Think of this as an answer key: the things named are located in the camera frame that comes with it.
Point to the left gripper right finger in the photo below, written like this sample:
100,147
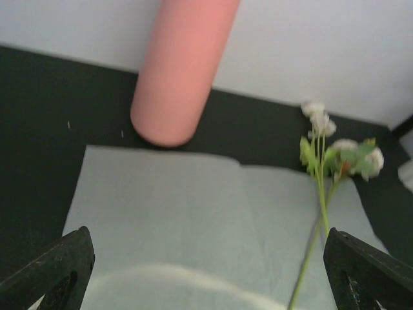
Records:
363,277

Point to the pink cylindrical vase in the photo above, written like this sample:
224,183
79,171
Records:
185,48

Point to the cream rosebud flower stem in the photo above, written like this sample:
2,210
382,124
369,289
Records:
329,166

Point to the white ribbed vase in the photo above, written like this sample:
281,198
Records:
405,174

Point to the cream printed ribbon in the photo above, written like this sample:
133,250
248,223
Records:
179,274

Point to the white flower bouquet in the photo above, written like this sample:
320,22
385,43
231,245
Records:
247,225

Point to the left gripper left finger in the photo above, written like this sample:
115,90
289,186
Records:
57,277

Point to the right black frame post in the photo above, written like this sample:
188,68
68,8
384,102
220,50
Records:
403,128

